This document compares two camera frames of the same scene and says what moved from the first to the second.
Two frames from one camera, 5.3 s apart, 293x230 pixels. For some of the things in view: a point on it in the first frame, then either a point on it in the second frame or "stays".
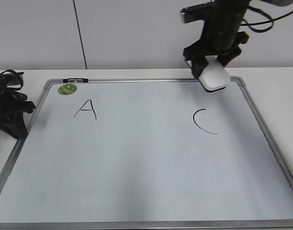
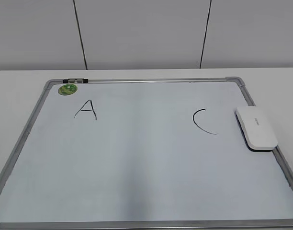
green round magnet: x=67 y=89 stays
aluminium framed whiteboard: x=147 y=154 stays
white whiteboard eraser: x=214 y=75 -> x=257 y=133
